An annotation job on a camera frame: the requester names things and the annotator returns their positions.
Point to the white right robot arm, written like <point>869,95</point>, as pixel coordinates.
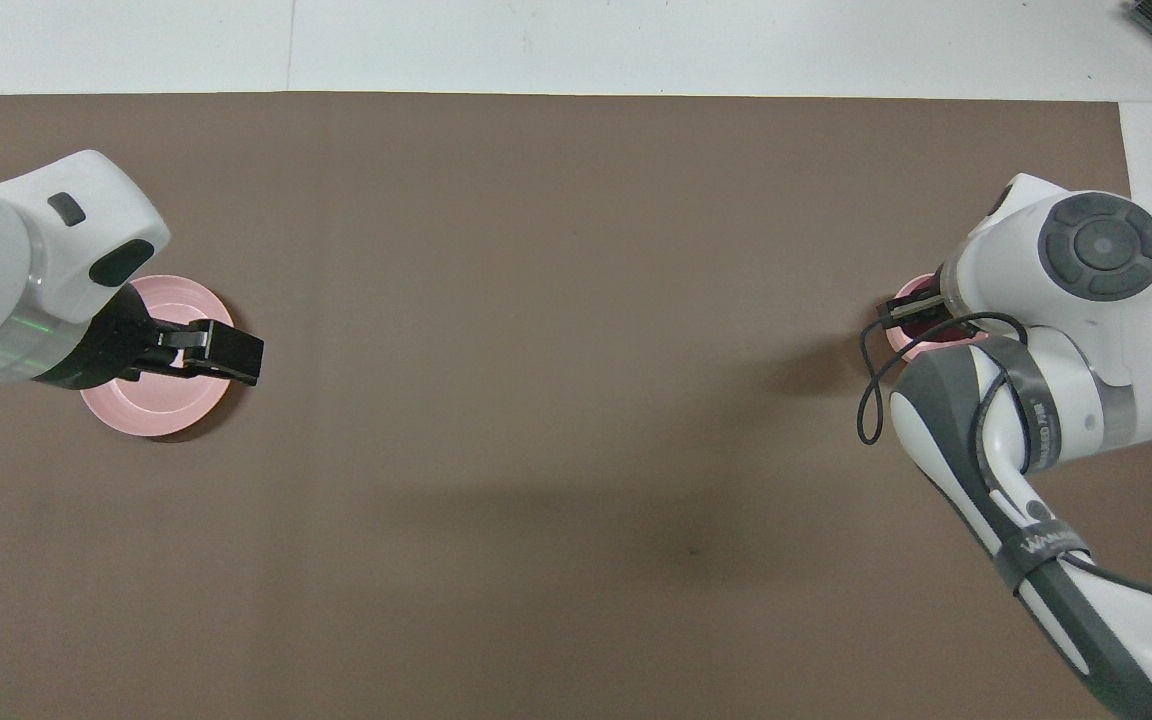
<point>1086,330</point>

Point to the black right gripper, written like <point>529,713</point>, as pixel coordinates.
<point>916,312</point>

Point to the pink plate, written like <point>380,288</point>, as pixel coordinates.
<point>156,408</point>

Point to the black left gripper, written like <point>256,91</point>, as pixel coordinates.
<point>116,345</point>

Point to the dark red apple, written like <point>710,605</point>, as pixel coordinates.
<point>948,334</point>

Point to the pink bowl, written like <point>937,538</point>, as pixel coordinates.
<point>911,348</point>

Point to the brown table mat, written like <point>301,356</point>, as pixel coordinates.
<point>576,300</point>

